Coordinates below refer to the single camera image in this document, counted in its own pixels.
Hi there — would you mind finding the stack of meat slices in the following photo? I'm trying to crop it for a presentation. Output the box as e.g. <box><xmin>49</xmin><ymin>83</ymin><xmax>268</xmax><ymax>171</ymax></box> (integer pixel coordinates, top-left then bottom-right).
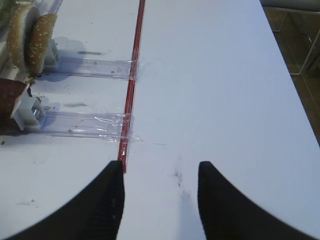
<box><xmin>0</xmin><ymin>78</ymin><xmax>27</xmax><ymax>132</ymax></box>

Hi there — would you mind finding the white pusher block rail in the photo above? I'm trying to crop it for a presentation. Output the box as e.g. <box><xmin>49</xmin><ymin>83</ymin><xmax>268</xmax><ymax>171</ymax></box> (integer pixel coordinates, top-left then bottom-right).
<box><xmin>43</xmin><ymin>39</ymin><xmax>60</xmax><ymax>69</ymax></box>
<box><xmin>10</xmin><ymin>84</ymin><xmax>46</xmax><ymax>131</ymax></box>

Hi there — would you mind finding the metal chair frame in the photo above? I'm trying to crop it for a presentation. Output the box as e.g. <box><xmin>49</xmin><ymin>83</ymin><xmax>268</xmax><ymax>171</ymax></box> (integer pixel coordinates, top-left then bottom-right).
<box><xmin>259</xmin><ymin>0</ymin><xmax>320</xmax><ymax>76</ymax></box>

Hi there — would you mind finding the white pusher block upper rail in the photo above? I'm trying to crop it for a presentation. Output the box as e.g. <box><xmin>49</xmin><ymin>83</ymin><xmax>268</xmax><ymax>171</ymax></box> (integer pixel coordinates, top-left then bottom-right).
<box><xmin>43</xmin><ymin>39</ymin><xmax>60</xmax><ymax>69</ymax></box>

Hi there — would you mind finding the white pusher block lower rail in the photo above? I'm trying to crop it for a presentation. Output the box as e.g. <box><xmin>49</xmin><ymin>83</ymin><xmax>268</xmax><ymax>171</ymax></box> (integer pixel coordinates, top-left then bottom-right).
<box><xmin>10</xmin><ymin>84</ymin><xmax>46</xmax><ymax>131</ymax></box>

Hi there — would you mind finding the clear rail right lower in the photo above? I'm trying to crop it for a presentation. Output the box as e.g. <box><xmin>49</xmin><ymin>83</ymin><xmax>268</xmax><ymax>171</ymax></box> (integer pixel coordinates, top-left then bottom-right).
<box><xmin>23</xmin><ymin>111</ymin><xmax>142</xmax><ymax>142</ymax></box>

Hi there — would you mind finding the clear rail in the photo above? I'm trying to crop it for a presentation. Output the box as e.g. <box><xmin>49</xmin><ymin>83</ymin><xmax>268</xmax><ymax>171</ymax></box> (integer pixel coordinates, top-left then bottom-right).
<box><xmin>42</xmin><ymin>57</ymin><xmax>137</xmax><ymax>80</ymax></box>
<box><xmin>23</xmin><ymin>111</ymin><xmax>142</xmax><ymax>142</ymax></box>

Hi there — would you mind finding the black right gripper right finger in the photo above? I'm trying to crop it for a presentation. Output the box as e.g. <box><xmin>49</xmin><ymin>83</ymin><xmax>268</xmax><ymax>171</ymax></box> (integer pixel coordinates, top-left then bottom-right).
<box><xmin>197</xmin><ymin>161</ymin><xmax>313</xmax><ymax>240</ymax></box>

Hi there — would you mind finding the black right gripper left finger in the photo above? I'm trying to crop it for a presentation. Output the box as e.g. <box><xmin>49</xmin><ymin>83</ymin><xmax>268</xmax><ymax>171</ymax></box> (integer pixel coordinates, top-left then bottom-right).
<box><xmin>0</xmin><ymin>160</ymin><xmax>125</xmax><ymax>240</ymax></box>

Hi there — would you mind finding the sesame bun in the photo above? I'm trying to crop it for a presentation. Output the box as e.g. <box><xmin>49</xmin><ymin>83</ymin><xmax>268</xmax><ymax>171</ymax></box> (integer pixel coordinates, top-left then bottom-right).
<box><xmin>6</xmin><ymin>5</ymin><xmax>30</xmax><ymax>70</ymax></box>
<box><xmin>26</xmin><ymin>13</ymin><xmax>58</xmax><ymax>74</ymax></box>

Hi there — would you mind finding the red plastic strip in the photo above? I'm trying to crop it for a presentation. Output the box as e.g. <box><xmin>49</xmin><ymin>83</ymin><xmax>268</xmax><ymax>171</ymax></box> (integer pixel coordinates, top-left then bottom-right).
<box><xmin>117</xmin><ymin>0</ymin><xmax>146</xmax><ymax>173</ymax></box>

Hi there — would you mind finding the sesame bun top front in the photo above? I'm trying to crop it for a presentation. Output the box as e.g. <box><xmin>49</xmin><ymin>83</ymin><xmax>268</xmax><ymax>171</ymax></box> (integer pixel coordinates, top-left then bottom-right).
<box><xmin>26</xmin><ymin>13</ymin><xmax>58</xmax><ymax>74</ymax></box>

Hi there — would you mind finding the sesame bun top rear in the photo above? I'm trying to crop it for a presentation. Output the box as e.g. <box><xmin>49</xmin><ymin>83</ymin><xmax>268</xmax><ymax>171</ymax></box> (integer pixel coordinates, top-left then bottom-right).
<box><xmin>6</xmin><ymin>5</ymin><xmax>30</xmax><ymax>70</ymax></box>

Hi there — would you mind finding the clear rail right upper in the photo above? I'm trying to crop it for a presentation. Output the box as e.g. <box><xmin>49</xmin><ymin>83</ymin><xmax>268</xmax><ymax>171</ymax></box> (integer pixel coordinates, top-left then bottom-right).
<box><xmin>42</xmin><ymin>57</ymin><xmax>137</xmax><ymax>80</ymax></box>

